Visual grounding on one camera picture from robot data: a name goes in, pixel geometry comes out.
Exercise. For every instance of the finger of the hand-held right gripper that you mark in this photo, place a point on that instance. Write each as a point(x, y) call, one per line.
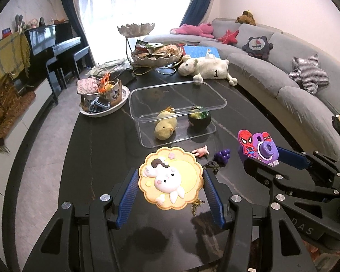
point(286, 182)
point(294, 158)

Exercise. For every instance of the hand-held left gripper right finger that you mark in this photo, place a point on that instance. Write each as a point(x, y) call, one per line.
point(215, 201)

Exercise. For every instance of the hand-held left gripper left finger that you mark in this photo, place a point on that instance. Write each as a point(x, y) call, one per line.
point(127, 198)

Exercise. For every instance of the purple toy camera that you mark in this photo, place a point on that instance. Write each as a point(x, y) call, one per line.
point(260, 148)

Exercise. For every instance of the yellow rabbit rubber coaster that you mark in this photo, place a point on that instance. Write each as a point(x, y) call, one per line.
point(170, 181)

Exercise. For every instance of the clear plastic container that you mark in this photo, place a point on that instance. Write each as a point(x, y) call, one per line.
point(175, 102)

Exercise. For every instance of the black marble desktop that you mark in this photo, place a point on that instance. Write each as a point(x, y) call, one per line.
point(102, 147)

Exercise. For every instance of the small dark toy figure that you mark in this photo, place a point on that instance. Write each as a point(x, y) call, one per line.
point(212, 165)

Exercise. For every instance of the purple grape toy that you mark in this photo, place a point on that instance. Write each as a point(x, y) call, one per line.
point(223, 155)

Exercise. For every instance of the small pink toy figure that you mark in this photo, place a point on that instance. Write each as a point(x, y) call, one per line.
point(201, 150)

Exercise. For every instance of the yellow duck toy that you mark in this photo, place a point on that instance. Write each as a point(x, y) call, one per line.
point(165, 125)

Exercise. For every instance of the black green round toy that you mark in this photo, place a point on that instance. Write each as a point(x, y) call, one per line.
point(199, 119)

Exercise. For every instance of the striped star pillow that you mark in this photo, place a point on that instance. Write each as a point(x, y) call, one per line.
point(308, 73)

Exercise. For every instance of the white oval plate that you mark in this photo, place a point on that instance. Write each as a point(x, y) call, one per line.
point(116, 106)

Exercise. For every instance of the grey curved sofa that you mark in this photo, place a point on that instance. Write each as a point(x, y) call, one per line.
point(257, 70)

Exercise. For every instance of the blue toy car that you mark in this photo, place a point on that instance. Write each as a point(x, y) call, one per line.
point(98, 105)

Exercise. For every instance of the patterned round container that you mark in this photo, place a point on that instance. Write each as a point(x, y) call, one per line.
point(113, 95)

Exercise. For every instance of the navy round sailboat pillow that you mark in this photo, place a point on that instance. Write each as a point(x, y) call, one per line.
point(257, 46)

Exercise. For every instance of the orange toy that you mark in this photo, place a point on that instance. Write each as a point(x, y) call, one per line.
point(105, 82)

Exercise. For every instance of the pink knitted pouch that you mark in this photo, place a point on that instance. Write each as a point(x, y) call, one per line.
point(87, 86)

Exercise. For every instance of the white plush sheep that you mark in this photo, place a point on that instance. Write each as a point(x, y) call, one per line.
point(206, 68)

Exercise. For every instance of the grey green leaf dish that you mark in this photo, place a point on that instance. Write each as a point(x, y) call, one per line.
point(110, 66)

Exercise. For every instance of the red star pillow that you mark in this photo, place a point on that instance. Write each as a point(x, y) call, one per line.
point(229, 36)

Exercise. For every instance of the blue box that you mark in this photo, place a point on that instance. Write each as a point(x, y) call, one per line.
point(201, 52)

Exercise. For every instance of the brown teddy bear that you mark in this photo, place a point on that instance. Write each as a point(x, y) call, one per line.
point(246, 17)

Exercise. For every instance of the pile of snack packets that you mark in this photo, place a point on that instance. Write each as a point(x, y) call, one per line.
point(155, 50)

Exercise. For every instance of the black piano bench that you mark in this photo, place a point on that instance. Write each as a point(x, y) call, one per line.
point(82, 53)

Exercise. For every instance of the brown patterned cloth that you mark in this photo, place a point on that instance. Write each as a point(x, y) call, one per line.
point(5, 104)

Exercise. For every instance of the silver lotus fruit stand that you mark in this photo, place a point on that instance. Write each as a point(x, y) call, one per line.
point(147, 29)

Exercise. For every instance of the black piano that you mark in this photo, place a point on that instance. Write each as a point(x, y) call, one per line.
point(42, 39)

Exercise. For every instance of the yellow plaid blanket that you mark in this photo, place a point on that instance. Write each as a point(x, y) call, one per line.
point(5, 56)

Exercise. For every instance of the white sheer curtain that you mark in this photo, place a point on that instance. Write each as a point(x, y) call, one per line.
point(130, 2)

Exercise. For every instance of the small dark figurine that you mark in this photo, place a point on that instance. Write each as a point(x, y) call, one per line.
point(42, 21)

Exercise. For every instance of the pale pink plush toy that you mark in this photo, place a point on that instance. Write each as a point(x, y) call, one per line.
point(33, 23)

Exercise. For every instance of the red box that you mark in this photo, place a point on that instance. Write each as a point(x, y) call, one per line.
point(6, 32)

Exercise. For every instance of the grey plush bunny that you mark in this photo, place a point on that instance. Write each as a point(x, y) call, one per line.
point(19, 22)

